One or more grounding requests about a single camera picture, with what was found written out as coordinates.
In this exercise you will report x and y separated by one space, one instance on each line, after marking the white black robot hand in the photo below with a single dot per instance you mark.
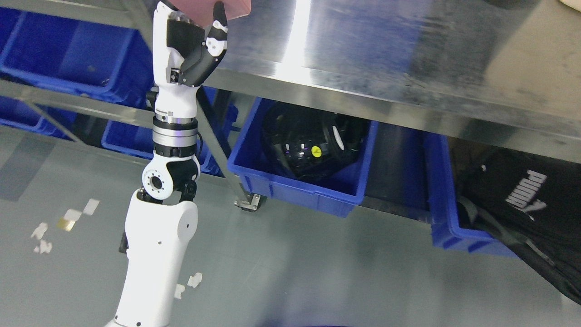
184 56

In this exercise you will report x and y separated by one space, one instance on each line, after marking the pink plastic storage box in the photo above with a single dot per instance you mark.
201 11

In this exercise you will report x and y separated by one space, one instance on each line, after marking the white robot forearm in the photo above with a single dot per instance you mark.
161 220

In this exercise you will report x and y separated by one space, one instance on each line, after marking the blue shelf bin upper left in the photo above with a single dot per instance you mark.
104 62

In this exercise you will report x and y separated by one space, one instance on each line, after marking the blue shelf bin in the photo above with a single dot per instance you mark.
104 62
137 141

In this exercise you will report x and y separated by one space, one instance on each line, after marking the blue shelf bin lower left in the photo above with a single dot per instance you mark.
137 141

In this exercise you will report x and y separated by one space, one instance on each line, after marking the stainless steel shelf rack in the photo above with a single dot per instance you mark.
69 114

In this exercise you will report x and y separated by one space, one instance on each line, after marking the black round device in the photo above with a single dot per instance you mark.
308 144

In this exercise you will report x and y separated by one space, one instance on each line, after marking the blue bin with black device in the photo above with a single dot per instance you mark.
336 195

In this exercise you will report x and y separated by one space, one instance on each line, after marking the blue bin with backpack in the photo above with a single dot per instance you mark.
446 231

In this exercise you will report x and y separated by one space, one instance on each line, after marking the stainless steel table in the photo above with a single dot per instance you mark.
498 72

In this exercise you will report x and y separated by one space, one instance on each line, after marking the black Puma backpack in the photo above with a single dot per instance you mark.
531 204

